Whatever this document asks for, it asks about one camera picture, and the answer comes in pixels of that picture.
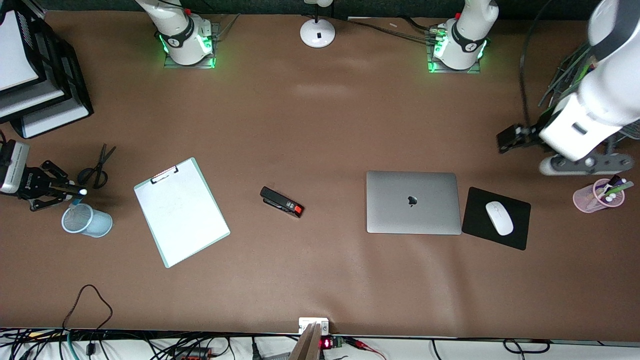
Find silver laptop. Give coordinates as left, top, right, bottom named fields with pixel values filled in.
left=366, top=170, right=463, bottom=236

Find black scissors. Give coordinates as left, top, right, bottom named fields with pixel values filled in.
left=77, top=144, right=117, bottom=190

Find blue mesh pen cup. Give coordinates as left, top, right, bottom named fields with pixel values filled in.
left=61, top=203, right=113, bottom=238

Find black stacked paper tray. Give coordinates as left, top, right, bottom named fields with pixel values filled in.
left=0, top=10, right=94, bottom=140

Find white computer mouse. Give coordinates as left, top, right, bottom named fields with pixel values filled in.
left=485, top=201, right=515, bottom=237

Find pink mesh pen cup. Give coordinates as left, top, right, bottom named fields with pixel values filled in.
left=572, top=178, right=627, bottom=214

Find black mouse pad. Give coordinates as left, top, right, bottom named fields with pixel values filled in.
left=461, top=186, right=532, bottom=251

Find black mesh desk organizer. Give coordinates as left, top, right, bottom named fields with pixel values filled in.
left=539, top=42, right=640, bottom=151

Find green pen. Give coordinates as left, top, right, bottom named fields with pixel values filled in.
left=602, top=181, right=635, bottom=198

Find teal clipboard with white paper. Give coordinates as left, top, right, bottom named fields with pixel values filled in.
left=133, top=157, right=231, bottom=269

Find orange power strip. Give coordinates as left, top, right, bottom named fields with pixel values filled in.
left=172, top=347, right=213, bottom=360

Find white round stand base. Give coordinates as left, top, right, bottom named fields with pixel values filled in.
left=300, top=0, right=336, bottom=49

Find black red stapler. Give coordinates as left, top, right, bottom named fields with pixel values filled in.
left=260, top=186, right=305, bottom=219

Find small white box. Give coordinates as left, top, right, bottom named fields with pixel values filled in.
left=298, top=317, right=330, bottom=335

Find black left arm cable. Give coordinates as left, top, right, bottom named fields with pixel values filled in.
left=519, top=0, right=557, bottom=132

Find black looped cable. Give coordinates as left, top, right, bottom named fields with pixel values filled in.
left=61, top=284, right=114, bottom=353

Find black cable bundle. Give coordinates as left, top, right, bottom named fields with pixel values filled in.
left=346, top=16, right=442, bottom=42

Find black cable tangle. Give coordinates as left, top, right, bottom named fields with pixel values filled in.
left=0, top=327, right=301, bottom=360

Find black coiled cable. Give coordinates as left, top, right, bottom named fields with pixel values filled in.
left=502, top=338, right=552, bottom=355

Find red wire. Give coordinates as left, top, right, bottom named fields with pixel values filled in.
left=345, top=337, right=387, bottom=360

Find wooden camera stand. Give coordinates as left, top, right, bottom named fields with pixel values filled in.
left=289, top=322, right=324, bottom=360

